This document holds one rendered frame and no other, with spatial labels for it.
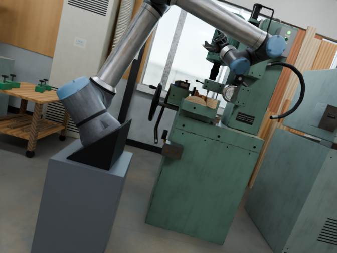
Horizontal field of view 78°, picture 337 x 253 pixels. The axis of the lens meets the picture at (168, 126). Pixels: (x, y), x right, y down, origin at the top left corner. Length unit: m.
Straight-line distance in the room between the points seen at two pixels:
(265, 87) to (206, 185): 0.76
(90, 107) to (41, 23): 2.41
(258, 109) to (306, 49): 1.92
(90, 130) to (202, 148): 0.74
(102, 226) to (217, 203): 0.81
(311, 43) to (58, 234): 3.26
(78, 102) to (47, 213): 0.48
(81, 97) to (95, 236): 0.60
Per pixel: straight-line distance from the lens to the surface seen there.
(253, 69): 1.42
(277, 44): 1.07
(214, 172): 1.44
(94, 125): 0.93
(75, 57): 2.74
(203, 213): 1.57
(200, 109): 1.25
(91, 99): 0.95
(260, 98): 1.52
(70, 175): 0.94
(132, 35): 1.11
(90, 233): 1.06
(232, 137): 1.39
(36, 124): 2.09
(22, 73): 3.35
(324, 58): 3.45
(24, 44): 3.33
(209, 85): 1.50
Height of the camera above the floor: 0.95
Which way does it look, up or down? 11 degrees down
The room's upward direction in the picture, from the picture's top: 17 degrees clockwise
